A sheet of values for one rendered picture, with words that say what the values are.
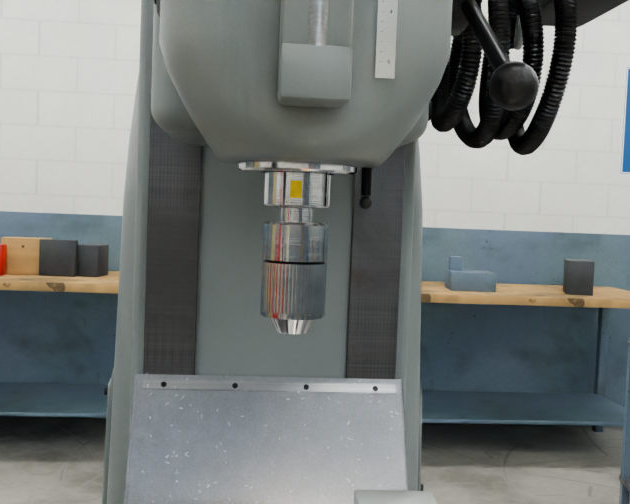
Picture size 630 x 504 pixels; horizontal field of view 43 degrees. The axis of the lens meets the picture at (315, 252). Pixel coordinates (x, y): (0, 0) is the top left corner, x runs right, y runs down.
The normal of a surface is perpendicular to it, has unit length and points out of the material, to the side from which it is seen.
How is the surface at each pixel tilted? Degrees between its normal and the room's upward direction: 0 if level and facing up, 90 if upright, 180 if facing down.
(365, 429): 63
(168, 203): 90
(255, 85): 93
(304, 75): 90
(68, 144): 90
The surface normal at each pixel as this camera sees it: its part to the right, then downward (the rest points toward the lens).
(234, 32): -0.01, 0.08
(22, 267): 0.24, 0.06
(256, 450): 0.09, -0.40
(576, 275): -0.22, 0.04
